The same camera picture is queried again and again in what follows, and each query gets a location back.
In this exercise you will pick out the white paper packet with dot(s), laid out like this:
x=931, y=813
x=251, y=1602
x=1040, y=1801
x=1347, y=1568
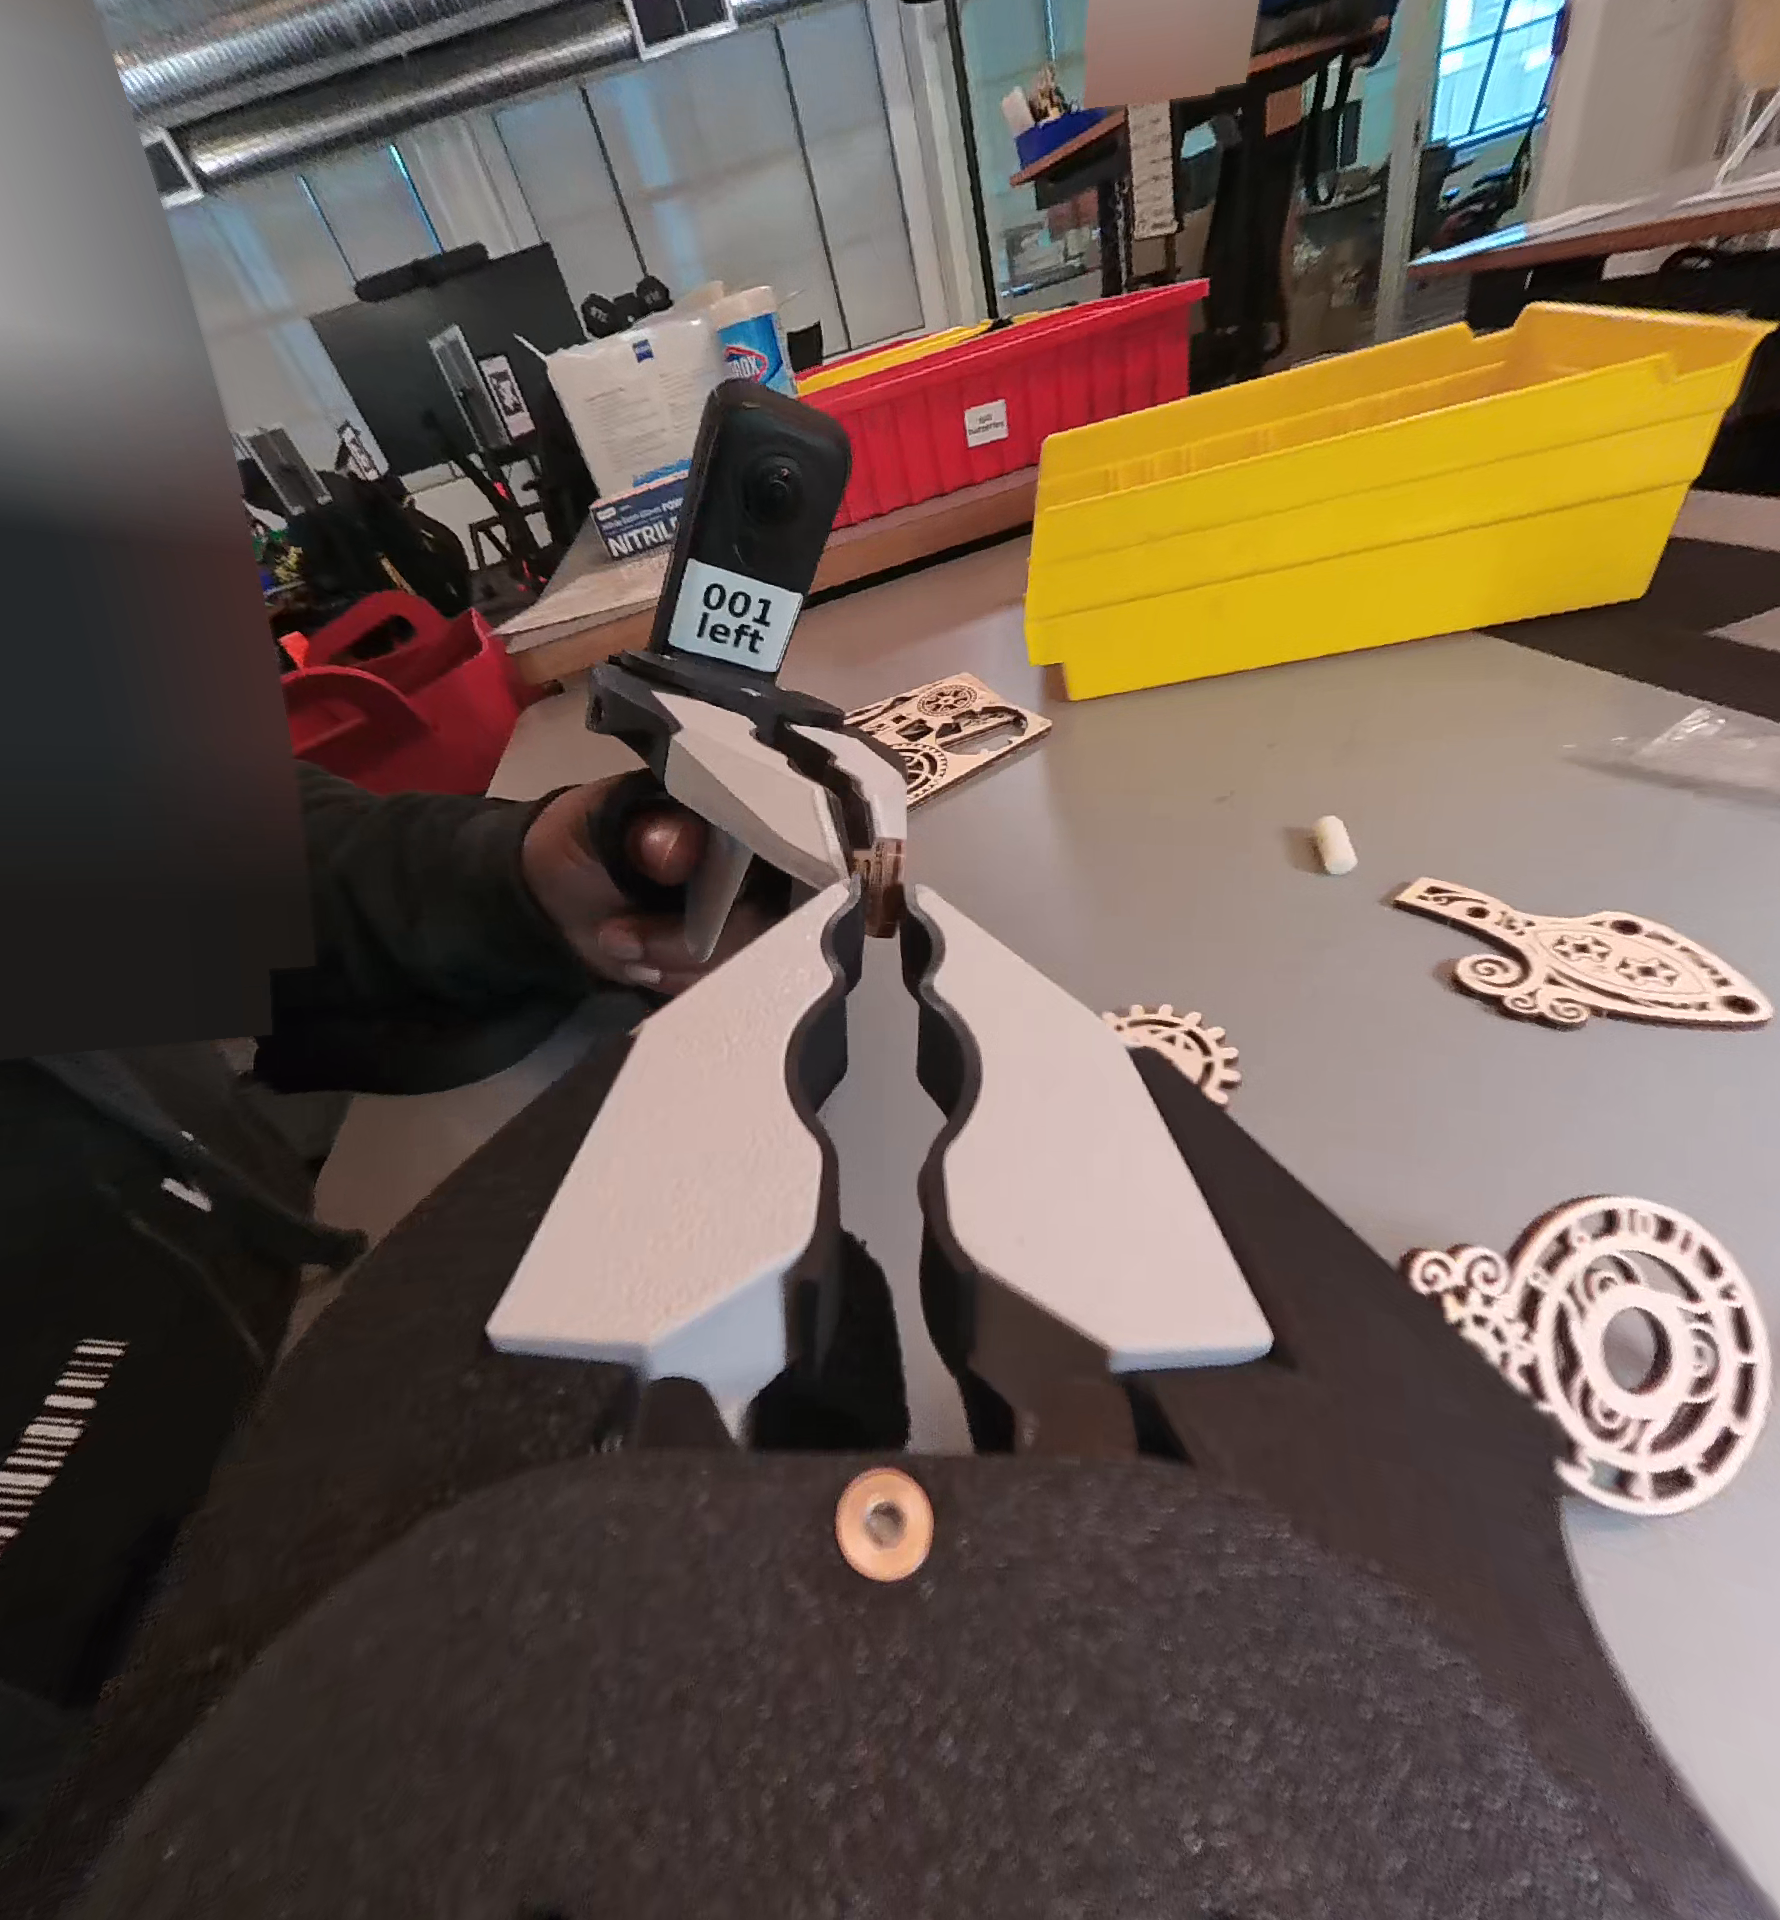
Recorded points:
x=627, y=398

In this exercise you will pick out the black screen on stand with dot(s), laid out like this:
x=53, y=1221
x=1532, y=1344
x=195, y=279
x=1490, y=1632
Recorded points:
x=412, y=344

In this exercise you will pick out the yellow plastic bin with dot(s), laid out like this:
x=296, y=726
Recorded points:
x=907, y=353
x=1355, y=554

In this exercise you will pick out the wooden gear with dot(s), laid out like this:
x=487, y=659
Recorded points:
x=1182, y=1049

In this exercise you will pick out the white wipes canister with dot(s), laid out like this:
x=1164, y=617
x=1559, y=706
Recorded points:
x=755, y=338

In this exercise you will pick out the white wax stick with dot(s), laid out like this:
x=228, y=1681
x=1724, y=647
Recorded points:
x=1332, y=845

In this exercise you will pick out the grey desk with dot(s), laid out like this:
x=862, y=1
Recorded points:
x=1280, y=900

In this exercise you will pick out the wooden gear assembly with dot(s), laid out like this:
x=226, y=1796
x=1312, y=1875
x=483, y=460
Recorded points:
x=1549, y=1350

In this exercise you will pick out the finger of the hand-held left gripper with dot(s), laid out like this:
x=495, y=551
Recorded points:
x=867, y=797
x=755, y=781

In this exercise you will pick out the wooden side table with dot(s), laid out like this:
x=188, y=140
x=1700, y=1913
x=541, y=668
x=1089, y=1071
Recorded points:
x=918, y=547

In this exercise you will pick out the small clear plastic bag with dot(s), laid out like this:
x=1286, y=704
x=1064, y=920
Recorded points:
x=1730, y=758

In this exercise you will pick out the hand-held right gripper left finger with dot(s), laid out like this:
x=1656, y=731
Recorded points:
x=664, y=1185

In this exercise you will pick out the person's left hand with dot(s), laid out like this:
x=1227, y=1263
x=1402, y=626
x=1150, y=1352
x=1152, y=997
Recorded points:
x=590, y=885

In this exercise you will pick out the red plastic bin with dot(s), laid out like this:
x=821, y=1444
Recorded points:
x=980, y=407

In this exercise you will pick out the wooden background table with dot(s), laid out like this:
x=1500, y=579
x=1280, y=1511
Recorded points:
x=1609, y=235

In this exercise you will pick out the hanging white paper list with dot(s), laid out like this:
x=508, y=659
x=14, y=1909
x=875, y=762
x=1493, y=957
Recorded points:
x=1152, y=165

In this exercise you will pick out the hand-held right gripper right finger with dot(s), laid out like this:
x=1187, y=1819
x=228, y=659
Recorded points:
x=1086, y=1200

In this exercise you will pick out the small square wooden piece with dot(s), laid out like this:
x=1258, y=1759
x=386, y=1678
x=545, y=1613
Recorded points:
x=881, y=894

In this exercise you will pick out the blue glove box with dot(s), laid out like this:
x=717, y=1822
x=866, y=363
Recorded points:
x=641, y=518

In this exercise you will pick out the ornate wooden paddle piece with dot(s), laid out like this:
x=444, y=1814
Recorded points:
x=1609, y=959

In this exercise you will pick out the person's left forearm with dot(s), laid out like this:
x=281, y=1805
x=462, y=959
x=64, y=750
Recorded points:
x=412, y=932

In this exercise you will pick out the wooden sheet with large cutouts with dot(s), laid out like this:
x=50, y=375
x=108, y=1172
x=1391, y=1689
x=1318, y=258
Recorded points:
x=1004, y=734

